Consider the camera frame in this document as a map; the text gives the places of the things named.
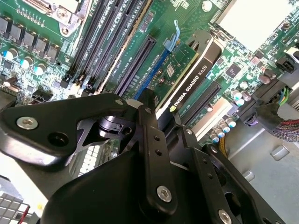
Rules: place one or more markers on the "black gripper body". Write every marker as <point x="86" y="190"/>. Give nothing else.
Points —
<point x="98" y="200"/>

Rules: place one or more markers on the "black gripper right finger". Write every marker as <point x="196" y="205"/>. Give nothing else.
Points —
<point x="208" y="168"/>

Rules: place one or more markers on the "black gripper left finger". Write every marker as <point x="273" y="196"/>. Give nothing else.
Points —
<point x="88" y="107"/>

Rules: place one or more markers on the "graphics card with black shroud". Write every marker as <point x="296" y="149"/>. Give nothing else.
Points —
<point x="194" y="86"/>

